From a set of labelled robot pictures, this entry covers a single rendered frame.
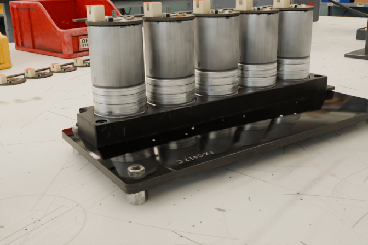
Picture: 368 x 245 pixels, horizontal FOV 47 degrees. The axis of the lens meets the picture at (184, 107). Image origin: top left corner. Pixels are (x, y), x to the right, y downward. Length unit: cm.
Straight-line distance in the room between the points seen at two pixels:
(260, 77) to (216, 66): 3
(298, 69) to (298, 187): 10
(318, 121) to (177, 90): 7
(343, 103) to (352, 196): 9
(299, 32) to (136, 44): 10
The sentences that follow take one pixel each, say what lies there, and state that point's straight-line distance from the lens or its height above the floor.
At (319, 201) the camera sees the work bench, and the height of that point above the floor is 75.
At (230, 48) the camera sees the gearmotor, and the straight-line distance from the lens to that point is 21.
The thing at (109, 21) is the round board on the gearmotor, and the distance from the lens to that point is 18.
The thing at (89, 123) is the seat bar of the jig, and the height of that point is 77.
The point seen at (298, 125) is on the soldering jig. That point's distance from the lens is 21.
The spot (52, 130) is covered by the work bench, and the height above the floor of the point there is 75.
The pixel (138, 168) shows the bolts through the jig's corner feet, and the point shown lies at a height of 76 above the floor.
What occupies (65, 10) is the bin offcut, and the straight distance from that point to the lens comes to 61.
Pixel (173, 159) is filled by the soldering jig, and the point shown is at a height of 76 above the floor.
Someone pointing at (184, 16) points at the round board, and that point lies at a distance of 20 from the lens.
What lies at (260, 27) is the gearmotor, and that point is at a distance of 23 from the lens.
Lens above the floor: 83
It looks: 17 degrees down
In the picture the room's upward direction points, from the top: 1 degrees counter-clockwise
